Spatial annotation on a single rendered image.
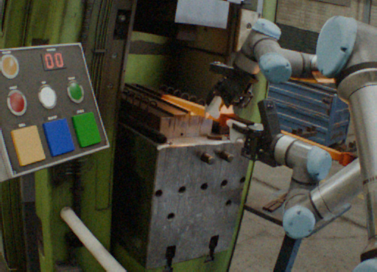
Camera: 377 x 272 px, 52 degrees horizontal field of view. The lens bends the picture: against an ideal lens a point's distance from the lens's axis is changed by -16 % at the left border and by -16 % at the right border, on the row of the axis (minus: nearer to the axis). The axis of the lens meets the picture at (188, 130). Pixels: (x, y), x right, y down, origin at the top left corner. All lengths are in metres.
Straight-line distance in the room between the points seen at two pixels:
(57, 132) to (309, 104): 4.34
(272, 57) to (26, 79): 0.58
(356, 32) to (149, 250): 1.01
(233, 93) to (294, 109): 4.00
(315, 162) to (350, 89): 0.37
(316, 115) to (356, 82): 4.37
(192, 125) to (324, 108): 3.72
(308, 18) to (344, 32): 9.33
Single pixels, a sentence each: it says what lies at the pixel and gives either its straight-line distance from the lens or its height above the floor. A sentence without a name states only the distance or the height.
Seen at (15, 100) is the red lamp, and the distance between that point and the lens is 0.90.
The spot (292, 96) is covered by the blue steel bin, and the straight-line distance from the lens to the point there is 5.19.
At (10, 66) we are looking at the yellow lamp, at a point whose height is 1.16.
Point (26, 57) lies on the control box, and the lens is 0.97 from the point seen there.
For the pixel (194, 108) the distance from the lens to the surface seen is 1.37.
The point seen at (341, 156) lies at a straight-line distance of 1.39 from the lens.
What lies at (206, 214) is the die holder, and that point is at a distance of 1.50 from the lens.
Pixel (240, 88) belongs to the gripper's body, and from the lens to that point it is 1.21.
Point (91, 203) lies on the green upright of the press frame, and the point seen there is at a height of 0.65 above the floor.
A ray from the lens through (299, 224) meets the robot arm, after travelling 0.94.
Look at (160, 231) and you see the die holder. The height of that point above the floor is 0.63.
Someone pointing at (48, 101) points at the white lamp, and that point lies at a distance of 0.97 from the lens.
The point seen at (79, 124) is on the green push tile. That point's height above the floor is 1.02.
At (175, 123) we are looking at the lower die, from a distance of 1.36.
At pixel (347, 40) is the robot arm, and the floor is 1.31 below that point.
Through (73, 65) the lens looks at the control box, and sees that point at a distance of 1.07.
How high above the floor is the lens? 1.30
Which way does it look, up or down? 15 degrees down
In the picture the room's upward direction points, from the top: 8 degrees clockwise
